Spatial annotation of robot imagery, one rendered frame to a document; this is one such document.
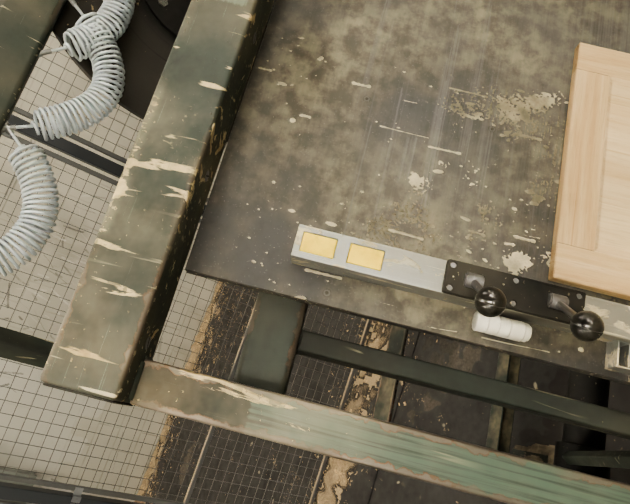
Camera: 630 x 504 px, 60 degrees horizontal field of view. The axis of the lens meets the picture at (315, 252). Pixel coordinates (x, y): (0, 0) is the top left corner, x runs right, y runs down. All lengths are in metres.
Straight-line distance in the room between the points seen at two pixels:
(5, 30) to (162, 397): 0.82
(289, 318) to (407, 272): 0.19
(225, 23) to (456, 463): 0.71
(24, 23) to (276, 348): 0.83
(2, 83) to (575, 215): 1.06
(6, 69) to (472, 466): 1.07
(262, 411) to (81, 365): 0.23
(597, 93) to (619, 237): 0.25
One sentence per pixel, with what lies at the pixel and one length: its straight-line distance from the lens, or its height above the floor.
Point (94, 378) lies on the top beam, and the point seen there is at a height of 1.88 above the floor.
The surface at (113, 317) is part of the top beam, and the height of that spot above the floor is 1.89.
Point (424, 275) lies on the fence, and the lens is 0.80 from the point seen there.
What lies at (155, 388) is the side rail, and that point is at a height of 1.80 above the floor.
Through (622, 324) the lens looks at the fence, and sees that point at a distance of 0.89.
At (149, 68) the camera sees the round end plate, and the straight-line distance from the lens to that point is 1.41.
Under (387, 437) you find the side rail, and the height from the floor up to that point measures 1.55.
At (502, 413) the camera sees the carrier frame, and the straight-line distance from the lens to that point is 2.36.
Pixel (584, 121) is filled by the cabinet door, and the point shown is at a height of 1.35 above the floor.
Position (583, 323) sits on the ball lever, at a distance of 0.73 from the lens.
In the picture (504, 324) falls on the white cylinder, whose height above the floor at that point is 1.42.
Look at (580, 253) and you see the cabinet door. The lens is 0.92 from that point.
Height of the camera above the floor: 2.05
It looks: 29 degrees down
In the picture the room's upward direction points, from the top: 65 degrees counter-clockwise
